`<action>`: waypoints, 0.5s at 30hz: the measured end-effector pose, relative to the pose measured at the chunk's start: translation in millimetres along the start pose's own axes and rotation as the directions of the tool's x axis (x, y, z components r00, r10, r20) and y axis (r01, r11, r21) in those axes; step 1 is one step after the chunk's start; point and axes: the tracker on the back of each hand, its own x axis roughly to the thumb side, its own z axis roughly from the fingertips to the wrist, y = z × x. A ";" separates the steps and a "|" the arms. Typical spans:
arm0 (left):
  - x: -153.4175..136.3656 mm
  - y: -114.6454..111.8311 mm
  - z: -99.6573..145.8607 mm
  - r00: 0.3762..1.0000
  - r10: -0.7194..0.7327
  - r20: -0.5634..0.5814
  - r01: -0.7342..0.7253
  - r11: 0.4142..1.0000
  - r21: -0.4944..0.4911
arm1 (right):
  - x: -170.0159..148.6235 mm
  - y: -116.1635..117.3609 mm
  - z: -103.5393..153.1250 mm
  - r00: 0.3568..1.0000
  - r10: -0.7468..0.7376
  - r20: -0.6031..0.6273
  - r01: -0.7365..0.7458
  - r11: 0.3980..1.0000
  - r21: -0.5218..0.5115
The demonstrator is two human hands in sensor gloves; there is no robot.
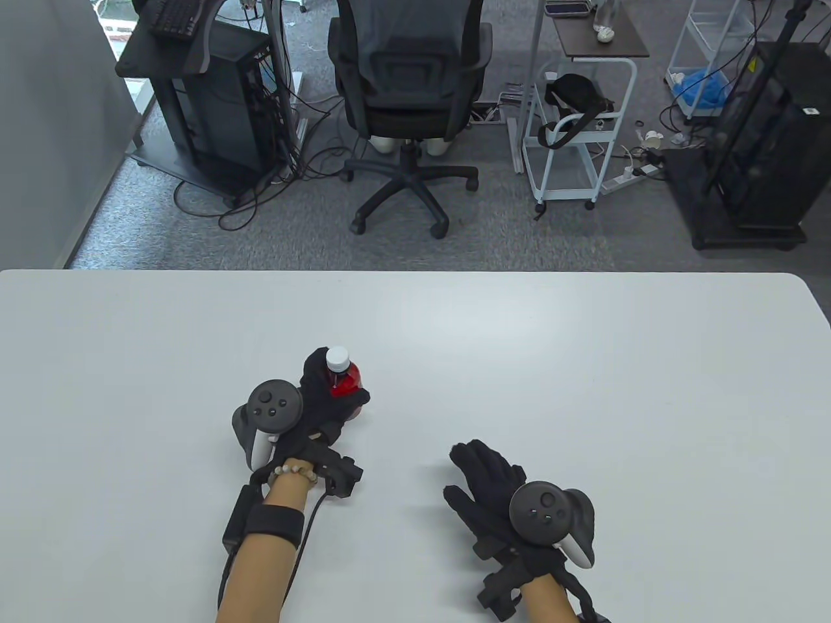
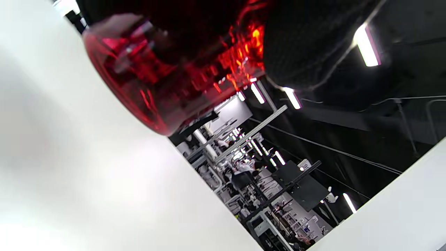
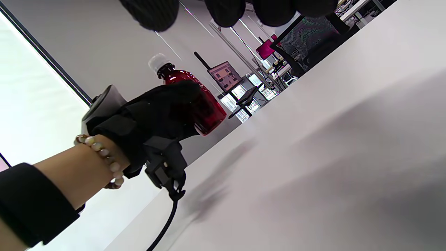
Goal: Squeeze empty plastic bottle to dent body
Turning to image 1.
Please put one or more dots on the blue plastic bag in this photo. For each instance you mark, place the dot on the blue plastic bag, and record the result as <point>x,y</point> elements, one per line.
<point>701,87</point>

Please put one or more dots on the white rolling cart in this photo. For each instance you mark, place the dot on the white rolling cart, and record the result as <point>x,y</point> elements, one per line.
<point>581,175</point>

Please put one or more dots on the black computer tower on stand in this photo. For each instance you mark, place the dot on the black computer tower on stand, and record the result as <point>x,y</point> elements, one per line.
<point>208,110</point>

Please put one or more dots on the large black computer case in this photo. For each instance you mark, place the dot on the large black computer case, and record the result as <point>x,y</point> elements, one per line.
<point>772,136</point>

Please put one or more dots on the black controller on left glove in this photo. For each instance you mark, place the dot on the black controller on left glove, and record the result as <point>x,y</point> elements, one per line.
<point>272,405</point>

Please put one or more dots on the person's right thumb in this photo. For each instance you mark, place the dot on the person's right thumb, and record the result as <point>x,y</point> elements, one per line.
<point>459,506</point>

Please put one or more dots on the black battery pack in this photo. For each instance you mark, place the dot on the black battery pack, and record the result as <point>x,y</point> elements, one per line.
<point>239,516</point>

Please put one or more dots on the dark tray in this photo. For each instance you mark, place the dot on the dark tray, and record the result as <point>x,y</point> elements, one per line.
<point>566,8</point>

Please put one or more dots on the brown side table top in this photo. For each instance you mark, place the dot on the brown side table top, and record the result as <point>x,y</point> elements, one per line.
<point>604,48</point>

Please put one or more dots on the white power strip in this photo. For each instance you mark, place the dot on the white power strip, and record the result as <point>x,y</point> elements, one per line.
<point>626,178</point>

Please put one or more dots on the person's left hand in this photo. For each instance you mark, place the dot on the person's left hand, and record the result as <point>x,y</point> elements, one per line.
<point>318,415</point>

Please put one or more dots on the grey partition panel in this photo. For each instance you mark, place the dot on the grey partition panel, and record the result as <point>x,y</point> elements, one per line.
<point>52,130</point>

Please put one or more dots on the red drink bottle white cap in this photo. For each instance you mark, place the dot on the red drink bottle white cap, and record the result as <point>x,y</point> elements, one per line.
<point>343,376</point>

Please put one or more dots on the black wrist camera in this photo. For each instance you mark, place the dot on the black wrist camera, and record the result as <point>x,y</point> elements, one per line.
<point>337,474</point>
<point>503,590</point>

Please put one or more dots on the person's left forearm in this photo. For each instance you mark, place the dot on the person's left forearm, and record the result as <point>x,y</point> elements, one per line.
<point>263,571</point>

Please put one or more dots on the black controller on glove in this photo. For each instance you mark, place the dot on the black controller on glove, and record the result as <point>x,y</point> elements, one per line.
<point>272,405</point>
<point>545,513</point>

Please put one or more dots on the black controller on right glove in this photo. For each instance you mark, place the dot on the black controller on right glove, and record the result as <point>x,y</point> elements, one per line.
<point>545,513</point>

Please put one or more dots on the clear plastic bottle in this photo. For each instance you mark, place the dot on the clear plastic bottle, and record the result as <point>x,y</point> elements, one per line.
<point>604,23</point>

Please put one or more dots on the black wheeled dolly base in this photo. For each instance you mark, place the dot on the black wheeled dolly base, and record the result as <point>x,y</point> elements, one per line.
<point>701,214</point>

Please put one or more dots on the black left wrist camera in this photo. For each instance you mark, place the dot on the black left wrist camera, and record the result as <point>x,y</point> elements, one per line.
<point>337,474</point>

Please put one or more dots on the black keyboard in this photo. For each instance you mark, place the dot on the black keyboard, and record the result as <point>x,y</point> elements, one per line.
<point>175,16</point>

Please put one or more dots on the grey desk leg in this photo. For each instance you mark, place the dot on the grey desk leg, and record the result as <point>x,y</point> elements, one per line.
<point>527,84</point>

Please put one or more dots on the black office chair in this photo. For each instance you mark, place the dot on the black office chair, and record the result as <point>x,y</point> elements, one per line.
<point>409,78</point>

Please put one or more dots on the black tripod pole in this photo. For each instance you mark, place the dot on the black tripod pole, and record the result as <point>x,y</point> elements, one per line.
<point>766,71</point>

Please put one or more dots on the person's right hand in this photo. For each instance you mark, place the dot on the person's right hand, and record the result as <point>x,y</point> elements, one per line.
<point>493,500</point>

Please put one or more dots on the person's right forearm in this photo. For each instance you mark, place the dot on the person's right forearm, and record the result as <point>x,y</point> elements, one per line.
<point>548,600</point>

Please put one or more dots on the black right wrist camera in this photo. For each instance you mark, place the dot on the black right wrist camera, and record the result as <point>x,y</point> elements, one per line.
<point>503,590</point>

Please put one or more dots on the person's left thumb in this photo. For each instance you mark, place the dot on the person's left thumb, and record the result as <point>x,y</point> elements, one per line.
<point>354,401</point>

